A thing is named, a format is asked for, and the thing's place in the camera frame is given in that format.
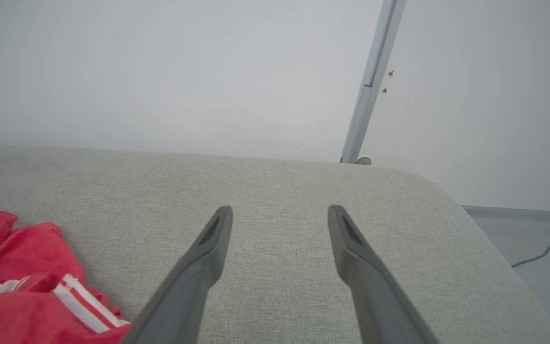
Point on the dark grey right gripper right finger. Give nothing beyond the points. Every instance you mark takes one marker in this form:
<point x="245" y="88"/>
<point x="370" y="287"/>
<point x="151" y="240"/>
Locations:
<point x="380" y="301"/>

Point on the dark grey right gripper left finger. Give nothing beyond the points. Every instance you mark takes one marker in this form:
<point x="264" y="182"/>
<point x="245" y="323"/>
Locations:
<point x="184" y="296"/>

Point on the red Bulls basketball jersey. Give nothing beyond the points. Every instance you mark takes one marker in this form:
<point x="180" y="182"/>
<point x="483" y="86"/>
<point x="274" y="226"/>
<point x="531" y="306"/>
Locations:
<point x="26" y="253"/>

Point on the white round pole foot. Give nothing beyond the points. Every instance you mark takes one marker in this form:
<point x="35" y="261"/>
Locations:
<point x="364" y="161"/>

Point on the grey fabric sofa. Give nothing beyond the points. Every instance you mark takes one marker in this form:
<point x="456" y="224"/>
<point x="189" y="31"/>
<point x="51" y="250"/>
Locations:
<point x="280" y="191"/>

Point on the grey metal pole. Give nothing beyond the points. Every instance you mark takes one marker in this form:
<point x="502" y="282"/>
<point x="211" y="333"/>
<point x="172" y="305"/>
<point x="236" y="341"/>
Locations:
<point x="375" y="71"/>

